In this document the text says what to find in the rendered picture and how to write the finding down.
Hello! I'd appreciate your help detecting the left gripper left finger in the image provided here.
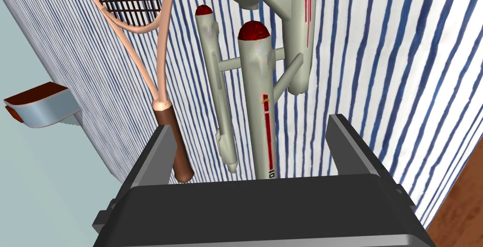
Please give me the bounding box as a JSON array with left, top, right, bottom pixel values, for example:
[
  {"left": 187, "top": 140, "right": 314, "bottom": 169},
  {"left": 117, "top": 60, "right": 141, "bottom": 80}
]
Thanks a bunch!
[{"left": 121, "top": 124, "right": 178, "bottom": 194}]

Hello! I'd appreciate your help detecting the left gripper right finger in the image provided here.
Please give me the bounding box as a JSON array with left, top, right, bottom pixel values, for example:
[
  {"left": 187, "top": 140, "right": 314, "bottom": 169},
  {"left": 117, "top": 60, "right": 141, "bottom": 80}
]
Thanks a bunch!
[{"left": 325, "top": 114, "right": 398, "bottom": 186}]

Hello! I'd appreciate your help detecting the blue striped white bed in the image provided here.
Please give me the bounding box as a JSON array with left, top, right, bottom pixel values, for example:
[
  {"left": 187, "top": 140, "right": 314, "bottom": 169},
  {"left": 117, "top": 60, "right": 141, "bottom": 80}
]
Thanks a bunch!
[{"left": 0, "top": 0, "right": 483, "bottom": 230}]

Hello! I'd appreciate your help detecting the grey model spaceship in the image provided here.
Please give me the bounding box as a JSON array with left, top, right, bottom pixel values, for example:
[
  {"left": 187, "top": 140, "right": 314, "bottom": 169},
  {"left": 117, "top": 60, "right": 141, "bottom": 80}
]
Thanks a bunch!
[{"left": 194, "top": 0, "right": 318, "bottom": 180}]

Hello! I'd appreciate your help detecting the brown and grey shelf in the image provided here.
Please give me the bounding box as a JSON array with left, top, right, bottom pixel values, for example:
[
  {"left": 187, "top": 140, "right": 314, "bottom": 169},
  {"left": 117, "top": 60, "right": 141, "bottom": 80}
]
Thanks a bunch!
[{"left": 3, "top": 81, "right": 83, "bottom": 129}]

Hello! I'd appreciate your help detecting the tan racket with brown handle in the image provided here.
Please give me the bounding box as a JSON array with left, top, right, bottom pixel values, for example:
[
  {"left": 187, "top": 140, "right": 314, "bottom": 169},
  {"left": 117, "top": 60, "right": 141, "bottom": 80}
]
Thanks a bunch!
[{"left": 77, "top": 0, "right": 195, "bottom": 184}]

